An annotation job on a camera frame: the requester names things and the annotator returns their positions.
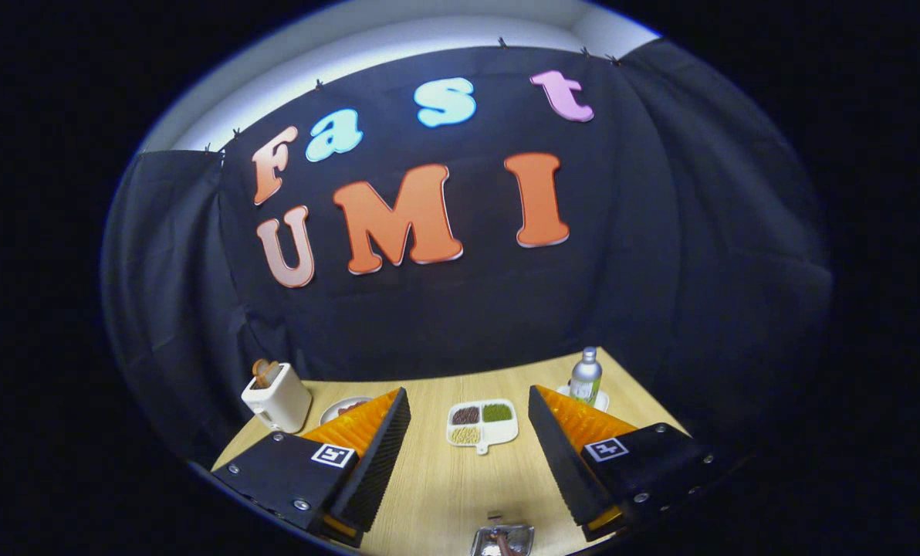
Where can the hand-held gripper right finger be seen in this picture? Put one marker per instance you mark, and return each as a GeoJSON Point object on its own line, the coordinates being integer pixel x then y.
{"type": "Point", "coordinates": [560, 463]}

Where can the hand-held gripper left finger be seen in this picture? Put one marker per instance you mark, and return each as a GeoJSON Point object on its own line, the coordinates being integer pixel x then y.
{"type": "Point", "coordinates": [375, 471]}

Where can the white divided dish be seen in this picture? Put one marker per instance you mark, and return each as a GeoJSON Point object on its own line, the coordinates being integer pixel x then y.
{"type": "Point", "coordinates": [498, 434]}

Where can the brown meat piece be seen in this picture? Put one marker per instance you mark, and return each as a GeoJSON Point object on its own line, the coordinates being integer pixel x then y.
{"type": "Point", "coordinates": [350, 407]}

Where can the oval cream plate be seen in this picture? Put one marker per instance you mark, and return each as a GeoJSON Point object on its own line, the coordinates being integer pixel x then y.
{"type": "Point", "coordinates": [330, 415]}

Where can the small white tray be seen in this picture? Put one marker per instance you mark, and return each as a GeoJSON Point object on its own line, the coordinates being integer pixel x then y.
{"type": "Point", "coordinates": [603, 401]}

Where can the green label metal bottle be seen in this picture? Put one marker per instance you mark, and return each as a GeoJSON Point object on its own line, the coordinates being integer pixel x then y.
{"type": "Point", "coordinates": [586, 382]}

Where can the perforated metal tray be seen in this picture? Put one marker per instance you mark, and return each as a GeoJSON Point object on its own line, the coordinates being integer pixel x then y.
{"type": "Point", "coordinates": [481, 540]}

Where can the cream toaster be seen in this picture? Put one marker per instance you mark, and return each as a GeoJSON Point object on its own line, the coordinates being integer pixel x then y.
{"type": "Point", "coordinates": [282, 401]}

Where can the toast slice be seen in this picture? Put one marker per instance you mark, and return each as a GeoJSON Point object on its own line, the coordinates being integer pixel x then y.
{"type": "Point", "coordinates": [263, 372]}

